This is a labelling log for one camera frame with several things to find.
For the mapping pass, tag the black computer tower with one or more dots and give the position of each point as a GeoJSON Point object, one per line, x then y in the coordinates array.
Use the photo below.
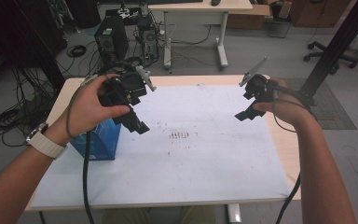
{"type": "Point", "coordinates": [112, 40]}

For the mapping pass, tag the white table mat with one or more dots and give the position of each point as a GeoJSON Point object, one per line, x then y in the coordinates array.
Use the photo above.
{"type": "Point", "coordinates": [199, 168]}

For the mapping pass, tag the grey floor mat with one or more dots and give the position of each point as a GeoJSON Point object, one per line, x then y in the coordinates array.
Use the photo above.
{"type": "Point", "coordinates": [335, 115]}

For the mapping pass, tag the wooden cabinet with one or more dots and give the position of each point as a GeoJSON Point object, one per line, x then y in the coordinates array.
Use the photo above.
{"type": "Point", "coordinates": [323, 14]}

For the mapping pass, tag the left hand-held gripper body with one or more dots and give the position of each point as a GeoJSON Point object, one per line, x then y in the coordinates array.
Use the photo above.
{"type": "Point", "coordinates": [130, 87]}

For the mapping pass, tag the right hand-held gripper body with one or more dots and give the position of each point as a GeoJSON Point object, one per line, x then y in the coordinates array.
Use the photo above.
{"type": "Point", "coordinates": [256, 87]}

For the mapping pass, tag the brown cardboard box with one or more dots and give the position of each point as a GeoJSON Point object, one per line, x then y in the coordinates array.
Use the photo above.
{"type": "Point", "coordinates": [245, 20]}

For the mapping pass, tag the person's left hand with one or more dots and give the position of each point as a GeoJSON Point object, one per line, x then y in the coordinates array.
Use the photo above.
{"type": "Point", "coordinates": [84, 109]}

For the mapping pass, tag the person's right hand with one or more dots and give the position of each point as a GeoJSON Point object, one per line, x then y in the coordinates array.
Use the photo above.
{"type": "Point", "coordinates": [287, 107]}

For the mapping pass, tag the black office chair base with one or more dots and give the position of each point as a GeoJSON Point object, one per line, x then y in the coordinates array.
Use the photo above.
{"type": "Point", "coordinates": [326, 53]}

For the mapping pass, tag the small grey computer tower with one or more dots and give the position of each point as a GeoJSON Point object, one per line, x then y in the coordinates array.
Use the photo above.
{"type": "Point", "coordinates": [149, 40]}

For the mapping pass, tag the black computer mouse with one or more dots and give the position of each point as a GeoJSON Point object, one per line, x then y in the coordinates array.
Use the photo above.
{"type": "Point", "coordinates": [216, 2]}

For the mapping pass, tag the wristwatch with white band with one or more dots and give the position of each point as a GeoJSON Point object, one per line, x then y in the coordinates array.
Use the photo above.
{"type": "Point", "coordinates": [45, 144]}

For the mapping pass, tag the white desk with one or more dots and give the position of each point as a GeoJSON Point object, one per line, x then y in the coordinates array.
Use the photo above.
{"type": "Point", "coordinates": [199, 5]}

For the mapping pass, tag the black metal post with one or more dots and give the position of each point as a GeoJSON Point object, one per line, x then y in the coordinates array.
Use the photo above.
{"type": "Point", "coordinates": [338, 46]}

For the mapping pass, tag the white table leg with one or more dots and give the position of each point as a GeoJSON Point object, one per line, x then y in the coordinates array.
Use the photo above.
{"type": "Point", "coordinates": [234, 214]}

